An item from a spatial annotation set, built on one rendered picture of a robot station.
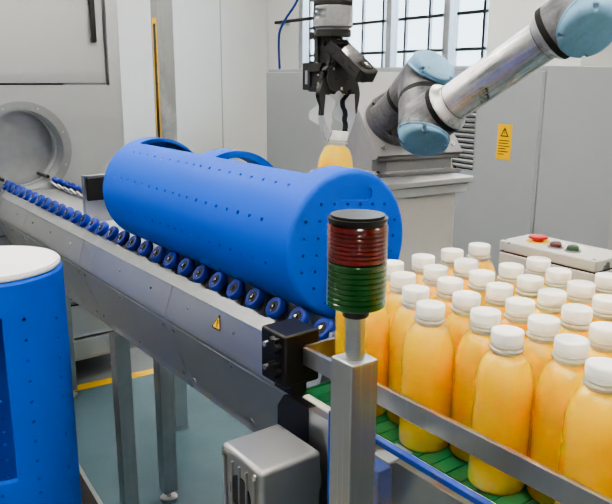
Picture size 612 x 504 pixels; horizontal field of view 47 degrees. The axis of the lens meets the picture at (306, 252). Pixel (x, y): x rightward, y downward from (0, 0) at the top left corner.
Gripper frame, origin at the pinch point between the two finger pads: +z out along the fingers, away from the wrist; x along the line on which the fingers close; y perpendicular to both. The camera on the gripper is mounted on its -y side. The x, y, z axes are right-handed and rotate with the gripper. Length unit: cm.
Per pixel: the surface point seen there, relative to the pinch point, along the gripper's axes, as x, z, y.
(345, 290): 45, 9, -56
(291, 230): 19.4, 14.8, -11.2
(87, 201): 10, 30, 116
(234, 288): 17.0, 32.0, 12.7
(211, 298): 17.8, 36.3, 21.2
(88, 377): -14, 130, 201
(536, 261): -8.5, 18.0, -42.0
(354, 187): 5.0, 8.5, -11.1
